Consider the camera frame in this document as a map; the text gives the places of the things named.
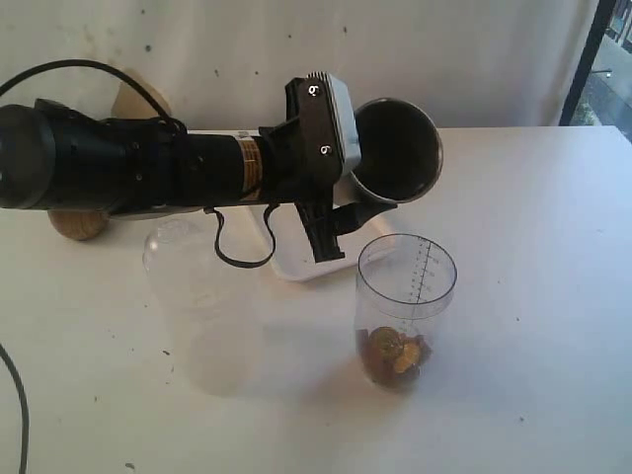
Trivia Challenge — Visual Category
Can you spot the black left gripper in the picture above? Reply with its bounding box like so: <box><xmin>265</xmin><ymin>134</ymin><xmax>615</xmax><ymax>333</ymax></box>
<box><xmin>259</xmin><ymin>76</ymin><xmax>397</xmax><ymax>262</ymax></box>

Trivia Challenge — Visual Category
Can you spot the stainless steel cup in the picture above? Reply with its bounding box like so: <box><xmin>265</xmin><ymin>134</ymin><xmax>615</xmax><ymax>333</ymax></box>
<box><xmin>351</xmin><ymin>98</ymin><xmax>443</xmax><ymax>204</ymax></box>

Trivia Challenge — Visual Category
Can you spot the gold coin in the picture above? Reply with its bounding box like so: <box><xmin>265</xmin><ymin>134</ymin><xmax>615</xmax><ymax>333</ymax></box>
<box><xmin>393</xmin><ymin>343</ymin><xmax>422</xmax><ymax>373</ymax></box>
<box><xmin>369</xmin><ymin>327</ymin><xmax>404</xmax><ymax>360</ymax></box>

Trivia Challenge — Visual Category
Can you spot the brown wooden cup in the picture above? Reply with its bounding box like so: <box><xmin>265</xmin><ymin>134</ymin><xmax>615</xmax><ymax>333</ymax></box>
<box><xmin>47</xmin><ymin>210</ymin><xmax>109</xmax><ymax>241</ymax></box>

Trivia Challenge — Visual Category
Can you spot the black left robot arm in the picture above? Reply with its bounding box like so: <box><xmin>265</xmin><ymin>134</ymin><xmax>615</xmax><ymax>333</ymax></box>
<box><xmin>1</xmin><ymin>72</ymin><xmax>387</xmax><ymax>263</ymax></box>

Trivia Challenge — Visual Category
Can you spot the clear graduated shaker cup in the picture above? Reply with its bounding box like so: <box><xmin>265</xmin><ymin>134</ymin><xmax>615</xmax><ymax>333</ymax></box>
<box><xmin>354</xmin><ymin>233</ymin><xmax>457</xmax><ymax>392</ymax></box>

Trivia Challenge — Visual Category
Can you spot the clear plastic shaker lid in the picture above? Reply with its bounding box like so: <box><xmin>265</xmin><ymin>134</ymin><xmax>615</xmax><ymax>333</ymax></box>
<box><xmin>142</xmin><ymin>219</ymin><xmax>205</xmax><ymax>273</ymax></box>

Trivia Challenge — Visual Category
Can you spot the white rectangular tray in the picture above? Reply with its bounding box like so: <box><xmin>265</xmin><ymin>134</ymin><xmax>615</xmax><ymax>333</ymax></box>
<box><xmin>269</xmin><ymin>203</ymin><xmax>394</xmax><ymax>282</ymax></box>

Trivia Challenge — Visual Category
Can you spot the frosted plastic deli container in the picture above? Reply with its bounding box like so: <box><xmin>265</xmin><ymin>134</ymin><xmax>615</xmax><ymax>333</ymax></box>
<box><xmin>145</xmin><ymin>241</ymin><xmax>262</xmax><ymax>396</ymax></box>

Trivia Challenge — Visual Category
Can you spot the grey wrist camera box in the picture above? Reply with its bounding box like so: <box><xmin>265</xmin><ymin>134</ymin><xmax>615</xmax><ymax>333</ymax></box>
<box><xmin>307</xmin><ymin>71</ymin><xmax>361</xmax><ymax>176</ymax></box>

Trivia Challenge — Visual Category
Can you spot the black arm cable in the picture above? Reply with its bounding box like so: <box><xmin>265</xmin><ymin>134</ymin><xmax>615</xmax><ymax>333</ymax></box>
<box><xmin>0</xmin><ymin>58</ymin><xmax>174</xmax><ymax>124</ymax></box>

